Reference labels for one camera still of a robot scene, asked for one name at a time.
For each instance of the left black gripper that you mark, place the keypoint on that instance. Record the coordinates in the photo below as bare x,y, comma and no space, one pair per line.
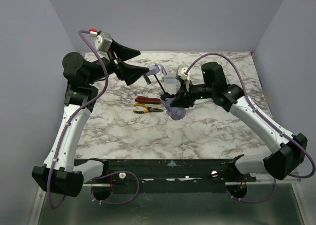
114,62

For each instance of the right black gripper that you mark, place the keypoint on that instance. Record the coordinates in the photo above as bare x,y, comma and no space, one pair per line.
186,92

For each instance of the clear plastic screw box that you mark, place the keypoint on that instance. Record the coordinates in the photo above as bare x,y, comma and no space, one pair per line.
171,84

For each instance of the yellow handled pliers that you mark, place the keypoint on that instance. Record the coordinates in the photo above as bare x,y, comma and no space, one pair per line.
148,109

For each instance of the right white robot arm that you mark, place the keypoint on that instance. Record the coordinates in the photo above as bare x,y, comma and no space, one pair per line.
285,149

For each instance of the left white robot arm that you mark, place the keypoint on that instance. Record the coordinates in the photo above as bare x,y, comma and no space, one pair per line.
58,174

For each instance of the red black utility knife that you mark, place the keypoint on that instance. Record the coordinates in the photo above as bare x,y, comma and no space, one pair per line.
147,100

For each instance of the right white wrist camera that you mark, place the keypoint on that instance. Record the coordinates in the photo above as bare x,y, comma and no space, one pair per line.
183,77

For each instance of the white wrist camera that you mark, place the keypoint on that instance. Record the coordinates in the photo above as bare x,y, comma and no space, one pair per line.
102,40
183,77

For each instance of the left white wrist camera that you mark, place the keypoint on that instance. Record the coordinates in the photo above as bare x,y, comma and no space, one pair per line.
102,40

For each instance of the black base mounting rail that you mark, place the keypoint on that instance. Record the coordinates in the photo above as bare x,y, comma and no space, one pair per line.
169,176

